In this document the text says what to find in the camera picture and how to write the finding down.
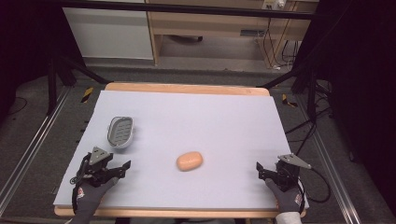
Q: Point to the black metal stand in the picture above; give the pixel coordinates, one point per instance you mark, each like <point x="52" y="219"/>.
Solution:
<point x="306" y="81"/>
<point x="62" y="74"/>

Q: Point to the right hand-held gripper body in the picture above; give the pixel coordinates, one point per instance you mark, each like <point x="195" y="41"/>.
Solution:
<point x="288" y="174"/>

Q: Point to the orange soap bar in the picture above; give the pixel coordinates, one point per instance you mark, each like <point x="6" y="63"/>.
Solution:
<point x="189" y="160"/>

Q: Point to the black curtain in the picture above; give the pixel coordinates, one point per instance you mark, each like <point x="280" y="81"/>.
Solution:
<point x="28" y="40"/>
<point x="361" y="87"/>

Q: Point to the grey soap dish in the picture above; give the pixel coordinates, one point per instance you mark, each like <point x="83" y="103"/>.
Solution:
<point x="120" y="132"/>

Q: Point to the wooden table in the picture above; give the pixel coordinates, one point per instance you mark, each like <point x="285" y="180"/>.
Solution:
<point x="186" y="88"/>

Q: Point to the white foam board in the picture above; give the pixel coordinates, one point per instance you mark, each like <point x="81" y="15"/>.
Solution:
<point x="193" y="130"/>

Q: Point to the yellow black tape marker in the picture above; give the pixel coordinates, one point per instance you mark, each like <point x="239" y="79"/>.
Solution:
<point x="289" y="101"/>
<point x="87" y="95"/>

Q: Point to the aluminium floor rail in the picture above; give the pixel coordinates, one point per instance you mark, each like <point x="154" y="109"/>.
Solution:
<point x="331" y="174"/>
<point x="32" y="146"/>

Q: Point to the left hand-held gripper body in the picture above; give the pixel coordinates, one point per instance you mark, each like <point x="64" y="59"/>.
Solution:
<point x="97" y="161"/>

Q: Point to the white cabinet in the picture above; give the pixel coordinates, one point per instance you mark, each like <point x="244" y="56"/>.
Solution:
<point x="109" y="32"/>

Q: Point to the white power strip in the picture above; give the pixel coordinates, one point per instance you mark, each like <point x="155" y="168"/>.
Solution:
<point x="274" y="3"/>

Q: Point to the wooden desk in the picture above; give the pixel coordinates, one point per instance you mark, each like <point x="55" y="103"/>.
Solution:
<point x="211" y="25"/>

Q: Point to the black horizontal frame bar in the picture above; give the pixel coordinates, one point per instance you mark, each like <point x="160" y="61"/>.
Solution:
<point x="186" y="8"/>

